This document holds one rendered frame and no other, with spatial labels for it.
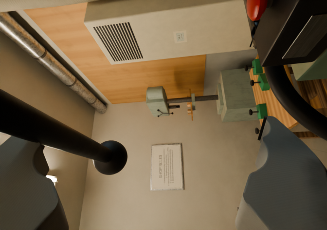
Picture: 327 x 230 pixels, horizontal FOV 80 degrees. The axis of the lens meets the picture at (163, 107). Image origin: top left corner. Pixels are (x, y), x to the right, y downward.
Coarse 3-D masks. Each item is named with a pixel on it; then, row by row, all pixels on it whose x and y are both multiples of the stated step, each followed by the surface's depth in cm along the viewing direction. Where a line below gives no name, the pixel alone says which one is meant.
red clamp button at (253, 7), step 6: (252, 0) 16; (258, 0) 15; (264, 0) 15; (252, 6) 16; (258, 6) 15; (264, 6) 16; (252, 12) 16; (258, 12) 16; (252, 18) 16; (258, 18) 16
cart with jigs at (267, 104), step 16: (256, 64) 146; (256, 80) 160; (304, 80) 151; (320, 80) 134; (256, 96) 163; (272, 96) 132; (304, 96) 153; (320, 96) 134; (256, 112) 147; (272, 112) 134; (320, 112) 103; (256, 128) 136; (288, 128) 115
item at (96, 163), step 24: (0, 96) 6; (0, 120) 7; (24, 120) 7; (48, 120) 9; (48, 144) 10; (72, 144) 11; (96, 144) 15; (120, 144) 20; (96, 168) 19; (120, 168) 20
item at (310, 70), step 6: (324, 54) 18; (318, 60) 19; (324, 60) 18; (294, 66) 22; (300, 66) 21; (306, 66) 20; (312, 66) 19; (318, 66) 19; (324, 66) 19; (294, 72) 22; (300, 72) 21; (306, 72) 21; (312, 72) 20; (318, 72) 20; (324, 72) 20; (300, 78) 22; (306, 78) 22; (312, 78) 22; (318, 78) 22; (324, 78) 22
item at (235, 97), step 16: (224, 80) 219; (240, 80) 216; (160, 96) 215; (192, 96) 235; (208, 96) 233; (224, 96) 213; (240, 96) 209; (160, 112) 251; (192, 112) 236; (224, 112) 220; (240, 112) 214
